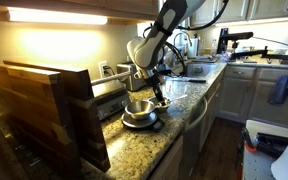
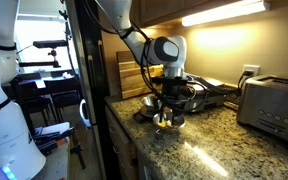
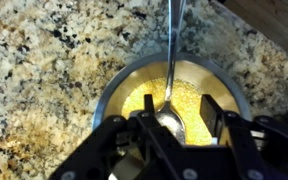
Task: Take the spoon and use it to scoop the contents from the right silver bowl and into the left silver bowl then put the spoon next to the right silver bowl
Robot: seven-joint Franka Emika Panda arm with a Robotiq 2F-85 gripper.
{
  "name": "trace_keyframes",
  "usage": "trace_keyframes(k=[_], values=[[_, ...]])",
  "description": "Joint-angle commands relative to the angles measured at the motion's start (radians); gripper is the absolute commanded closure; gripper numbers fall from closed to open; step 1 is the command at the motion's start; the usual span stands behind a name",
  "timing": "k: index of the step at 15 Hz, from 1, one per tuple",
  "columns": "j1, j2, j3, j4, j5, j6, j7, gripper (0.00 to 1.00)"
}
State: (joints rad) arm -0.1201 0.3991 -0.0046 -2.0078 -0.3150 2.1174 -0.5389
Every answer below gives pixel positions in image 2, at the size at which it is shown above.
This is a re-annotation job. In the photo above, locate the black tripod camera mount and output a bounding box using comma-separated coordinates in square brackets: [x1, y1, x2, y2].
[12, 39, 69, 69]

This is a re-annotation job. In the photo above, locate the white wall outlet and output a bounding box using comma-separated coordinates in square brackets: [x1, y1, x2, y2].
[242, 64, 261, 78]

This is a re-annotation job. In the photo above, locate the warm under-cabinet light bar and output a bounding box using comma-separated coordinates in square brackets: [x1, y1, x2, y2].
[181, 0, 272, 28]

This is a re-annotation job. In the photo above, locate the wooden base cabinet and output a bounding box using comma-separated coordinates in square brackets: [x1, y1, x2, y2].
[104, 103, 143, 180]

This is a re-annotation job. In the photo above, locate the steel panini press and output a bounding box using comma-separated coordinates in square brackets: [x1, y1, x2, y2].
[165, 71, 227, 113]

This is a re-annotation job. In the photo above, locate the steel toaster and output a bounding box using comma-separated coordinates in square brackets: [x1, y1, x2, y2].
[236, 74, 288, 151]

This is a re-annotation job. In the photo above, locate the wooden upper cabinet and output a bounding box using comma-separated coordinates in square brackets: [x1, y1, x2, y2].
[129, 0, 288, 29]

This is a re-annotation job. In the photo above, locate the dark dining table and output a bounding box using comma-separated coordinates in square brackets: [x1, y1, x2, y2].
[15, 70, 82, 89]

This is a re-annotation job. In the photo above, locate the black power plug cord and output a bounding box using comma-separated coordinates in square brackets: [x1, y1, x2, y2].
[237, 70, 254, 93]

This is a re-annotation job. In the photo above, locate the bright window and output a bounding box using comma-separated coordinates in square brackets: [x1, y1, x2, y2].
[12, 13, 72, 73]

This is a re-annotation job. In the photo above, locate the white metal cart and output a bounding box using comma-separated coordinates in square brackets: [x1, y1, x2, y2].
[32, 121, 87, 180]

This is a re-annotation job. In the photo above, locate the black equipment bundle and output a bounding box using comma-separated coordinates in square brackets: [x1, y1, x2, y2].
[33, 127, 77, 156]

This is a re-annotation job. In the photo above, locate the deep steel bowl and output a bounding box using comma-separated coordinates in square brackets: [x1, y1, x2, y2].
[140, 95, 164, 114]

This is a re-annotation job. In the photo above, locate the black kitchen scale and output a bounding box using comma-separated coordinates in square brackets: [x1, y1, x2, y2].
[132, 105, 165, 124]

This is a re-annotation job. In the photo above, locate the light wooden cutting board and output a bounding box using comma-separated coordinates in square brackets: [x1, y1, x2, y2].
[116, 49, 143, 73]

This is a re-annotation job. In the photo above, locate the black clamp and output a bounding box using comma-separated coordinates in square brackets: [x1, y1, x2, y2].
[69, 133, 87, 170]

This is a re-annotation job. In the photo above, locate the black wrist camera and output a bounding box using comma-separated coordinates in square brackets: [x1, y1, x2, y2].
[150, 75, 189, 85]

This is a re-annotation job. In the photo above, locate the yellow grainy food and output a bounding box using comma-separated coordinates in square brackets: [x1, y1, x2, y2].
[157, 120, 174, 130]

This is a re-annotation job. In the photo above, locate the white curved handle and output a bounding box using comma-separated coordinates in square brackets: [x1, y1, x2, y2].
[79, 98, 92, 129]

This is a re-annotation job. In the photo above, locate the thick end-grain cutting board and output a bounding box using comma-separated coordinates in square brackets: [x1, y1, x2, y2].
[118, 61, 165, 100]

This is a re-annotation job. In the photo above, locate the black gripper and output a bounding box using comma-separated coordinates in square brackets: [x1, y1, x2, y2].
[161, 83, 182, 126]

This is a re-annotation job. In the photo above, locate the shallow steel bowl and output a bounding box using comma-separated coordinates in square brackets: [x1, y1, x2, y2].
[152, 111, 187, 134]

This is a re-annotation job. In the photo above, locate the black vertical frame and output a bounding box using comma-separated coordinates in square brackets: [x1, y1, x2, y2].
[64, 0, 115, 180]

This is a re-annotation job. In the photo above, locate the dark dining chair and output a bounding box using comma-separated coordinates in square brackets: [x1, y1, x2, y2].
[17, 80, 53, 127]
[43, 77, 83, 123]

